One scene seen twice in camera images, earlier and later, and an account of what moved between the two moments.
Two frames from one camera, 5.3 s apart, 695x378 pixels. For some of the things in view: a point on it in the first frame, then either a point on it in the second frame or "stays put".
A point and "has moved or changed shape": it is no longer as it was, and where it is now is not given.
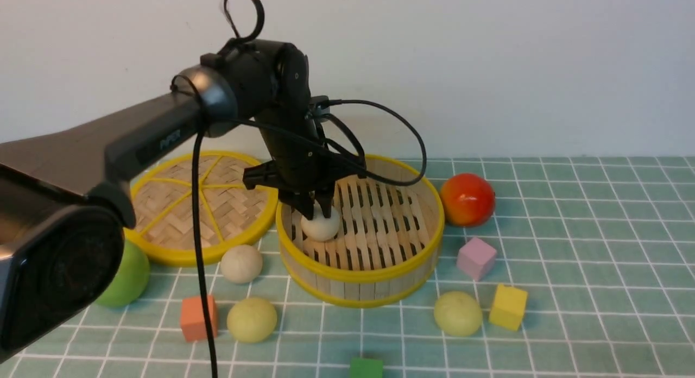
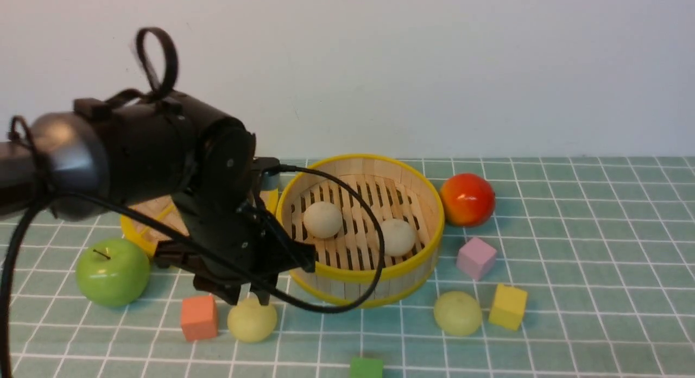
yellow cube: [509, 307] stays put
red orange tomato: [467, 200] stays put
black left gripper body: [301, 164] → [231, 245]
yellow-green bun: [251, 320] stays put
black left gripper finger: [301, 200] → [230, 293]
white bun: [321, 228] stays put
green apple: [132, 281] stays put
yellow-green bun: [457, 313] stays put
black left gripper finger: [324, 197] → [263, 294]
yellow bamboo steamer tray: [387, 244] stays put
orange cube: [193, 322] stays put
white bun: [241, 264] has moved or changed shape
